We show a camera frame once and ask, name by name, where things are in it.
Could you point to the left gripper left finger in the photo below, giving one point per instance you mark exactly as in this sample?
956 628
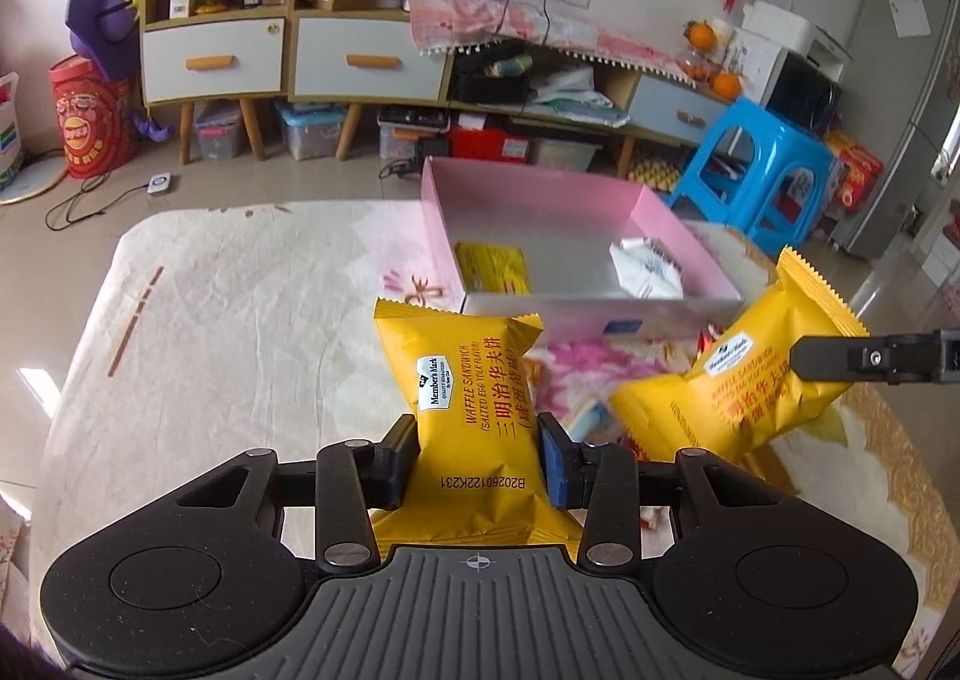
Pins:
352 479

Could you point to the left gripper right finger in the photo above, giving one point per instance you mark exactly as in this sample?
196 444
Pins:
602 481

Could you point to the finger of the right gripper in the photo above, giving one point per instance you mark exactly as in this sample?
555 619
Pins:
930 357

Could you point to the yellow waffle sandwich bag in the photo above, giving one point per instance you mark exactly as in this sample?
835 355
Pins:
477 481

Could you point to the white snack bag red print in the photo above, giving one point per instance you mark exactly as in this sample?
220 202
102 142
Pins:
645 269

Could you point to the clear blue snack packet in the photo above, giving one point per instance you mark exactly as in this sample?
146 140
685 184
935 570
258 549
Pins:
592 423

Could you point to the red white triangular snack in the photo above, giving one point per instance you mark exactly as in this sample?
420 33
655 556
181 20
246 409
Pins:
708 336

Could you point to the floral table cloth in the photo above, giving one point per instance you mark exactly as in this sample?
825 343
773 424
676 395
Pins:
219 330

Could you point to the pink cardboard box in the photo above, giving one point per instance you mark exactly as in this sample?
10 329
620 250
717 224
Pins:
563 224

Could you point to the blue plastic stool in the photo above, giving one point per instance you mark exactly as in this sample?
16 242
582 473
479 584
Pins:
759 174

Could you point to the yellow snack pack in box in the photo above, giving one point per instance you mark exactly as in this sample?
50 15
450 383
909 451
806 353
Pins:
492 268

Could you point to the silver refrigerator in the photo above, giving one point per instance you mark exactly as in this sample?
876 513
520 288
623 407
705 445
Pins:
898 102

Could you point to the black microwave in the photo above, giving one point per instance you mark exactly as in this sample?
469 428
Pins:
802 95

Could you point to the clear storage bin blue lid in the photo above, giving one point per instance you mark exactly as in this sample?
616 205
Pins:
310 133

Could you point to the red storage box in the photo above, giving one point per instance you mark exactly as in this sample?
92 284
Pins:
488 144

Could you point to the orange fruit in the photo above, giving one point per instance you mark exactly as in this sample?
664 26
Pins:
700 36

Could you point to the red gift bag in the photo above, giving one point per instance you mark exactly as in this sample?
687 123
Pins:
94 116

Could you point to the pink patterned cloth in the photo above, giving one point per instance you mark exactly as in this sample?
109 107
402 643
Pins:
440 26

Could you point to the white shopping bag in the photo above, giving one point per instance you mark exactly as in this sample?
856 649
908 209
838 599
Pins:
11 144

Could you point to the wooden cabinet white drawers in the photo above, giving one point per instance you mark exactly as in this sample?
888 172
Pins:
356 57

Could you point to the purple plush toy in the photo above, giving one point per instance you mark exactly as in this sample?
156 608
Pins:
107 34

